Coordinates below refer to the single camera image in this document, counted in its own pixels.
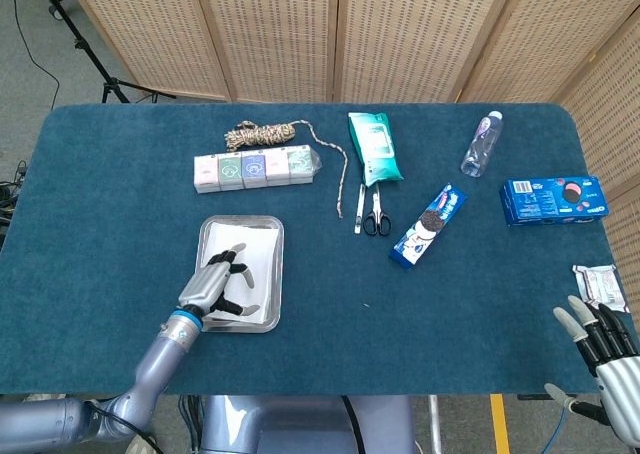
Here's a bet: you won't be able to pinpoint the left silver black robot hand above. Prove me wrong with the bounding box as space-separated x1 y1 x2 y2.
177 242 261 321

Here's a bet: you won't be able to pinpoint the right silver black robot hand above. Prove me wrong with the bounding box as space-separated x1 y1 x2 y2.
543 295 640 448

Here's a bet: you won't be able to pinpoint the white paper napkin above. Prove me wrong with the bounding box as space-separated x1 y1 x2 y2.
201 221 279 325

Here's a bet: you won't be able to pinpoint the stainless steel rectangular tray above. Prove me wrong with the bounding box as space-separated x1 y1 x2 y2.
198 214 285 334

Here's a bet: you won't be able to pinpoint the white snack wrapper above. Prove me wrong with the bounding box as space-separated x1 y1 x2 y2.
571 264 631 314

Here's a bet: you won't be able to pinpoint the pocket tissue multipack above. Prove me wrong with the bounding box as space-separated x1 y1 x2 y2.
193 144 323 195

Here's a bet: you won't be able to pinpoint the silver-blue robot torso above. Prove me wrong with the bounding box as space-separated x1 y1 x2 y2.
199 395 419 454

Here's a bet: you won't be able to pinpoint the white shoe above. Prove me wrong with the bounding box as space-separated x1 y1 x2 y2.
124 433 154 454

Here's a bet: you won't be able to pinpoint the slim utility knife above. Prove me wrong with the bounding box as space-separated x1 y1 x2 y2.
353 183 368 235

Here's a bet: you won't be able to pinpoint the blue table cloth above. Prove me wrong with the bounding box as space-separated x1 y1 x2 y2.
0 102 632 398

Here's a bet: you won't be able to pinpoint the metal table leg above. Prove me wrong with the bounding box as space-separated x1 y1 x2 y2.
428 395 444 454

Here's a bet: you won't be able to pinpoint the wide blue cookie box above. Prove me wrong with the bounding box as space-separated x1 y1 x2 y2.
500 174 611 227

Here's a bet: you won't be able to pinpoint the green wet wipes pack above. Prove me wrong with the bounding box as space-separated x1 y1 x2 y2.
347 111 405 188

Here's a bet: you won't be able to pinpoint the long slim blue cookie box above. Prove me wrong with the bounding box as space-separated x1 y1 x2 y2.
389 182 469 271

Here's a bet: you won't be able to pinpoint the wicker folding screen panel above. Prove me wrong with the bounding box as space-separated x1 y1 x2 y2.
333 0 524 104
552 11 640 335
452 0 640 106
59 0 234 103
192 0 342 104

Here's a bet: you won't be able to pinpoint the black tripod stand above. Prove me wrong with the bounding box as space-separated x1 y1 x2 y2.
29 0 177 104

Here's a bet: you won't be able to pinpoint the clear plastic bottle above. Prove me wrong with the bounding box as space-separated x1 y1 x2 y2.
460 110 504 178

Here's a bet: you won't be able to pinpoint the blue cable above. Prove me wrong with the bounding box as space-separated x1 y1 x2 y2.
542 406 572 454

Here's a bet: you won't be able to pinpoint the cables beside robot torso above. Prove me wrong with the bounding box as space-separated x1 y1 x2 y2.
178 395 205 454

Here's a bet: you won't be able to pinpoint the beige braided rope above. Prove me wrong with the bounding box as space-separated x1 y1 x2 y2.
224 119 349 220

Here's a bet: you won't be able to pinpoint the black handled scissors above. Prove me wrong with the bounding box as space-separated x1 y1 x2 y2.
361 186 392 237

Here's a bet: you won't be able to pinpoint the black cable bundle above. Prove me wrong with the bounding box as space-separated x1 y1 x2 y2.
0 159 29 235

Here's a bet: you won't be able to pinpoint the thin black floor cable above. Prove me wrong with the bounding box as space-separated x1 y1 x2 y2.
8 0 62 110

